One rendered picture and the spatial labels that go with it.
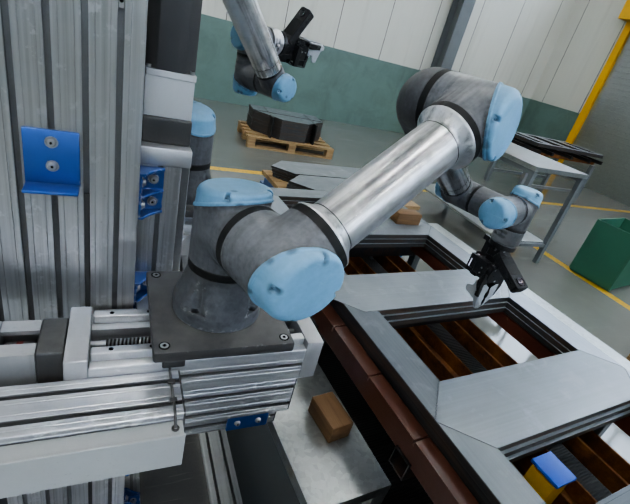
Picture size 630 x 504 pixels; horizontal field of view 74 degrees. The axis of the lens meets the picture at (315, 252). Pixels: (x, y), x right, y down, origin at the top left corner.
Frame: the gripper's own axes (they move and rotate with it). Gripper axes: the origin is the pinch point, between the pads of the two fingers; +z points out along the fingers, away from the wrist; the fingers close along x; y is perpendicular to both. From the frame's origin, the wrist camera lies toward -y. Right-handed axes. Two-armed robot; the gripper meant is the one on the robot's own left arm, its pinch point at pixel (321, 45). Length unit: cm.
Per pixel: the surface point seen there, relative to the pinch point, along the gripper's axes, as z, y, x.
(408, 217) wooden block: 42, 51, 40
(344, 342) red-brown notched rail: -40, 54, 73
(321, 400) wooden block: -51, 63, 79
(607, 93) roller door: 949, -26, -63
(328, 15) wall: 526, 30, -461
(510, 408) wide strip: -28, 45, 110
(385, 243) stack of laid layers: 22, 57, 44
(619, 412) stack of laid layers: 2, 45, 131
